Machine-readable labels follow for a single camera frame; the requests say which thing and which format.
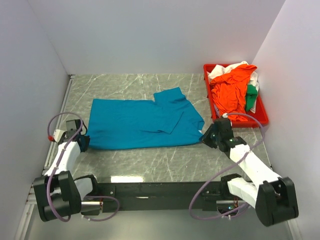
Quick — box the blue t shirt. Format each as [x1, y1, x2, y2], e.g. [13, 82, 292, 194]
[87, 87, 205, 150]

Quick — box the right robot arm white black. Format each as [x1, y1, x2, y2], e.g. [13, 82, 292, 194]
[201, 117, 299, 227]

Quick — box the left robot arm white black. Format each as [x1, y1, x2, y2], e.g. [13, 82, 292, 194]
[33, 119, 100, 222]

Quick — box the red plastic bin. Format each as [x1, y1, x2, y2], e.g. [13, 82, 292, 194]
[203, 63, 269, 128]

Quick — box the orange t shirt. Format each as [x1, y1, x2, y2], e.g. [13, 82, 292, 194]
[209, 64, 258, 123]

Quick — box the green t shirt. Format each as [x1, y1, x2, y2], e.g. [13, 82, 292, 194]
[245, 84, 259, 113]

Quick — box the white t shirt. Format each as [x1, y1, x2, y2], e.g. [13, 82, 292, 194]
[207, 60, 261, 115]

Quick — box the black base beam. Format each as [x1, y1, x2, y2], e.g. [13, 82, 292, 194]
[79, 181, 250, 216]

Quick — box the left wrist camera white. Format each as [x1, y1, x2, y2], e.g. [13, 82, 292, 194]
[48, 129, 67, 144]

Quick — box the aluminium rail frame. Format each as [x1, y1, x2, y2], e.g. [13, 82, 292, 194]
[29, 73, 299, 240]

